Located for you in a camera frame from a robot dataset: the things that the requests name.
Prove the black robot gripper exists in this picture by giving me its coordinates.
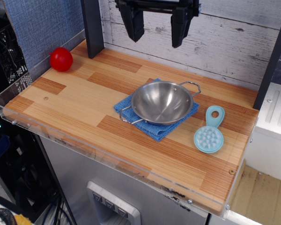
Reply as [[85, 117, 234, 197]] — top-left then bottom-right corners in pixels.
[[115, 0, 201, 48]]

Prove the light blue scrub brush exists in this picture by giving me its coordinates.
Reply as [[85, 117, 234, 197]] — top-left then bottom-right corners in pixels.
[[194, 105, 225, 154]]

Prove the stainless steel pot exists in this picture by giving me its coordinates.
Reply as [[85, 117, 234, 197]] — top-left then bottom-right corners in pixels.
[[119, 81, 201, 126]]

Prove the blue folded cloth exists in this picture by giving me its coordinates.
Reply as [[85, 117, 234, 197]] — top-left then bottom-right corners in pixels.
[[113, 79, 199, 141]]

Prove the red toy tomato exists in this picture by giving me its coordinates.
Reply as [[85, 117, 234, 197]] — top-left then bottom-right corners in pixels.
[[49, 47, 73, 72]]

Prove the black plastic crate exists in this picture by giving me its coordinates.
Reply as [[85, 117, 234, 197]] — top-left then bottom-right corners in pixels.
[[0, 19, 28, 84]]

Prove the white toy sink unit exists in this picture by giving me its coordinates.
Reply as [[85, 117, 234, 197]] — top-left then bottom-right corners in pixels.
[[244, 83, 281, 180]]

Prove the clear acrylic table guard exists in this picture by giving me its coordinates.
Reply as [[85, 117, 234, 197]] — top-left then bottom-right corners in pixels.
[[0, 42, 258, 216]]

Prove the silver cabinet with dispenser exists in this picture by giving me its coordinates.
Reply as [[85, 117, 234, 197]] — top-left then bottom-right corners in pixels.
[[40, 137, 209, 225]]

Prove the dark grey left post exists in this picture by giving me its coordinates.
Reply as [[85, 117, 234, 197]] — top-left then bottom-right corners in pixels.
[[81, 0, 104, 59]]

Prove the dark grey post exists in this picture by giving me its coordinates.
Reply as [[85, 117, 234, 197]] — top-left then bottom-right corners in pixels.
[[81, 0, 104, 59], [252, 0, 281, 110]]

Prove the dark grey right post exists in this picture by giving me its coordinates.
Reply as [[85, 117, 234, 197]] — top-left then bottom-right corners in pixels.
[[252, 0, 281, 110]]

